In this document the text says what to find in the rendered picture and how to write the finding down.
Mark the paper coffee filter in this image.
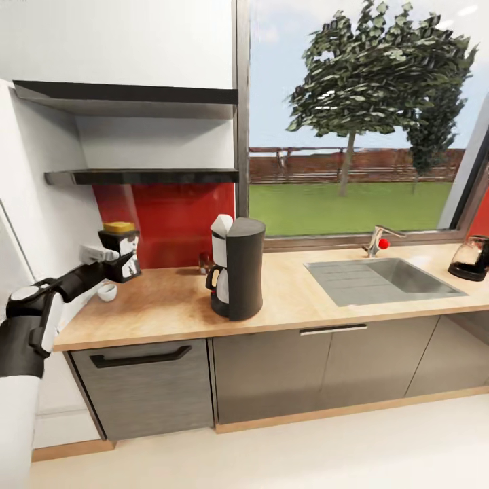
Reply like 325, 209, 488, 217
211, 214, 233, 239

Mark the bottle of coffee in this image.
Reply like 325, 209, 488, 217
98, 221, 142, 284

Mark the coffee cup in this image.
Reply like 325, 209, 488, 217
97, 285, 117, 302

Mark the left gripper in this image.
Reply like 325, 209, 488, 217
71, 252, 133, 291

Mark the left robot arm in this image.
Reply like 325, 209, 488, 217
0, 245, 133, 489

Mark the electric kettle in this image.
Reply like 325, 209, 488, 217
448, 236, 489, 282

